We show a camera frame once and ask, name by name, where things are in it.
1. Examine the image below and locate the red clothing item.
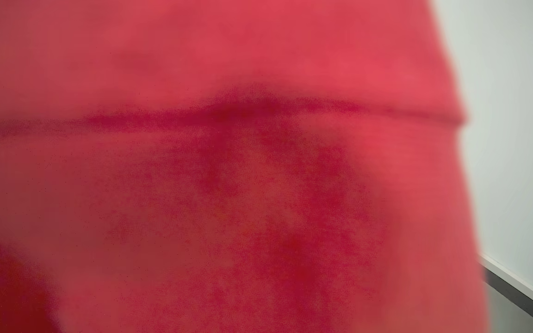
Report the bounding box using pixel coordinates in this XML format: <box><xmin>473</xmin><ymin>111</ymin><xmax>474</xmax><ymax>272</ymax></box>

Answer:
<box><xmin>0</xmin><ymin>0</ymin><xmax>489</xmax><ymax>333</ymax></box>

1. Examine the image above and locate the white and grey baseboard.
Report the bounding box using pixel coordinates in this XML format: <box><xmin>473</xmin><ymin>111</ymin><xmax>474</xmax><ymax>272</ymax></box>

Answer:
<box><xmin>478</xmin><ymin>253</ymin><xmax>533</xmax><ymax>333</ymax></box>

